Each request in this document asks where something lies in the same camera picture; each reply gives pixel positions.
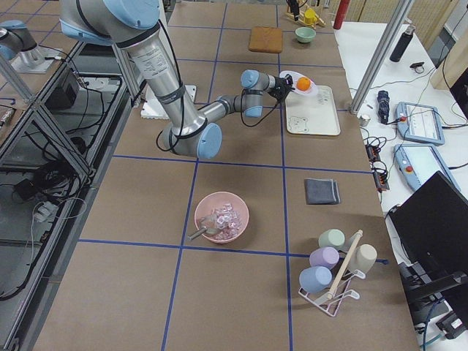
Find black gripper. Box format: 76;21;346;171
269;0;299;102

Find white plate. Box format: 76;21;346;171
279;70;319;96

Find orange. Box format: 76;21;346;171
296;77;312;91

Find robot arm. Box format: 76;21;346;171
60;1;294;159

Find cream bear tray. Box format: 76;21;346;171
285;86;341;136

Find green bowl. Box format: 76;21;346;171
295;27;317;44

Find wooden cutting board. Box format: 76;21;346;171
248;26;283;53

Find yellow cup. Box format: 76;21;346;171
303;8;317;26

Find wooden mug rack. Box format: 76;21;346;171
285;0;326;29

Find red cylinder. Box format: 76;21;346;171
333;0;350;30

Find small metal cup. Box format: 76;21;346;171
358;114;371;127

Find folded dark blue umbrella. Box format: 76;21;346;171
377;90;390;124

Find black water bottle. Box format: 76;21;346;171
389;25;415;63

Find black power strip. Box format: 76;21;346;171
365;144;390;193

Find folded grey cloth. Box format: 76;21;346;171
304;178;341;205

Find teach pendant far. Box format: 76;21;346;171
396;102;445;146

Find teach pendant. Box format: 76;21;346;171
396;102;445;146
393;143;461;191

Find teach pendant near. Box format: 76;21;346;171
393;143;461;191

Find pink bowl with ice cubes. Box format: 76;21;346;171
194;192;249;244

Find green cup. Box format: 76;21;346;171
318;228;346;250

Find metal scoop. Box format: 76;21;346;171
188;214;221;241

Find purple cup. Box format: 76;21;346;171
309;246;339;270

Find beige cup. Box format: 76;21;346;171
350;244;377;274

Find black laptop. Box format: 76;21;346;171
390;171;467;279

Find blue cup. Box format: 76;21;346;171
299;266;333;293

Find aluminium frame post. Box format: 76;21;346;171
349;0;415;115

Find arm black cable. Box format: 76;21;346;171
156;18;286;151

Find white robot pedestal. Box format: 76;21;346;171
140;82;197;121

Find white wire cup rack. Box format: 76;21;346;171
298;230;366;317

